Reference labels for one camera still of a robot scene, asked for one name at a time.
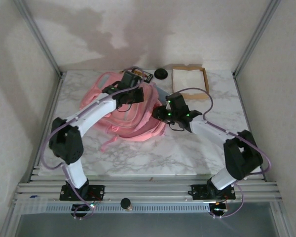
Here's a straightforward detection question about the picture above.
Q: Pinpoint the blue-grey pencil case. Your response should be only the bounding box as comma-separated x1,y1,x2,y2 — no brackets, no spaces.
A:
154,83,169,98

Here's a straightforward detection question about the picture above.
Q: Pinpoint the pink backpack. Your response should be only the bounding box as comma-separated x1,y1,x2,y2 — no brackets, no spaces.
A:
79,71,166,153

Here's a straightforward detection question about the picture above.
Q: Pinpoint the brown cardboard tray box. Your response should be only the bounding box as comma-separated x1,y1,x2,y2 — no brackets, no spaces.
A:
172,64,210,100

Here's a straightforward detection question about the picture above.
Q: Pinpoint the black round cap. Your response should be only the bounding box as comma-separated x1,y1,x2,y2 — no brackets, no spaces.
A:
154,68,168,80

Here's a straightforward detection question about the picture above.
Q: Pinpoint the white paper sheet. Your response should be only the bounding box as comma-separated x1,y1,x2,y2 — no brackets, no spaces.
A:
172,68,206,95

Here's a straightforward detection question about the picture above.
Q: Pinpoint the black knob on brass stem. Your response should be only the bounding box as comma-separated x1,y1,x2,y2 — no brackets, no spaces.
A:
120,197,133,212

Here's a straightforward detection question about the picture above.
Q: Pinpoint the black controller board with LEDs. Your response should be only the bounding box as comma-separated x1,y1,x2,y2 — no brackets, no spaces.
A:
209,201,229,218
71,202,97,220

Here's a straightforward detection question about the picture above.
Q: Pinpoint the grey metal panel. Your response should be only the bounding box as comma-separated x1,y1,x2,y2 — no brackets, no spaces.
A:
14,213,279,237

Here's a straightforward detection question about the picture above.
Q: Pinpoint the aluminium rail frame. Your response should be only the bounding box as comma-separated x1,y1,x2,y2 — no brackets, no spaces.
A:
13,174,283,210

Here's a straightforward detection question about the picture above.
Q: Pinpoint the aluminium side rail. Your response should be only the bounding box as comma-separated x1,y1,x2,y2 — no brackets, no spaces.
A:
27,73,66,183

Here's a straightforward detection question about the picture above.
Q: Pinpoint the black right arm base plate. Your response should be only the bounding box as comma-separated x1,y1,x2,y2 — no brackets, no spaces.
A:
191,184,235,200

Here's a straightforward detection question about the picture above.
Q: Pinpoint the grey slotted cable duct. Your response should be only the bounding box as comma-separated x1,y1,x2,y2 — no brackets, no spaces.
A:
44,203,211,214

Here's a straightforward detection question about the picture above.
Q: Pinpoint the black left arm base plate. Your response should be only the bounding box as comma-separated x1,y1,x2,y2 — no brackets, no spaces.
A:
59,184,106,201

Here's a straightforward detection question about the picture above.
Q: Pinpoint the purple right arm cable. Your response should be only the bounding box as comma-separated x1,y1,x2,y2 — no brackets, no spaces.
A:
171,87,272,220

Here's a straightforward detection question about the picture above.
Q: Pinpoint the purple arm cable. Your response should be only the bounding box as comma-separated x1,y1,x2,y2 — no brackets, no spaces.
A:
171,87,272,220
39,66,144,220

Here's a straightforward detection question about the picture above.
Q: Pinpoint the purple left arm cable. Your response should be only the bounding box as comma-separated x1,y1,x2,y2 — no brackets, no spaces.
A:
39,66,144,220

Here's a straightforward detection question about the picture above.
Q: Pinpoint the aluminium frame post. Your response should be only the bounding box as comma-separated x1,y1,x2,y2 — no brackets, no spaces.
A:
14,0,64,77
232,0,282,78

